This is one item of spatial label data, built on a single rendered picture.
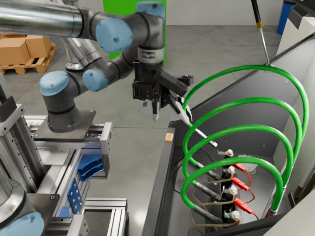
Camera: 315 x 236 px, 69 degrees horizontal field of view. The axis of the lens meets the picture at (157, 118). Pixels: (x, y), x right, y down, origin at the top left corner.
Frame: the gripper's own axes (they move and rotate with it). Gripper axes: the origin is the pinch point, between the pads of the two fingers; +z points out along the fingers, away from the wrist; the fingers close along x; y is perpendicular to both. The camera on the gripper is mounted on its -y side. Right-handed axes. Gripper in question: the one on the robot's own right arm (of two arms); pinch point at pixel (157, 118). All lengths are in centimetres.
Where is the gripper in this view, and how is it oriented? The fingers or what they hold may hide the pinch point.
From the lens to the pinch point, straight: 78.2
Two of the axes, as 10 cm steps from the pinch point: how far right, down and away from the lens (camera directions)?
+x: -1.8, 5.6, -8.1
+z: -0.1, 8.2, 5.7
